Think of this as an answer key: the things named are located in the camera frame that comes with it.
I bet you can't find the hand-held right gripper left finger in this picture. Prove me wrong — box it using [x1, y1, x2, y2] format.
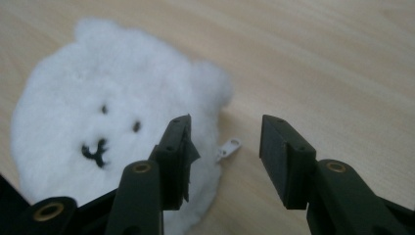
[105, 114, 201, 235]

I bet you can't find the white plush bear pouch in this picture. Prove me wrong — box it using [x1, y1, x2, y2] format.
[9, 18, 243, 235]

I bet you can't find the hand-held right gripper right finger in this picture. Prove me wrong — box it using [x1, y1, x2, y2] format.
[259, 115, 413, 235]

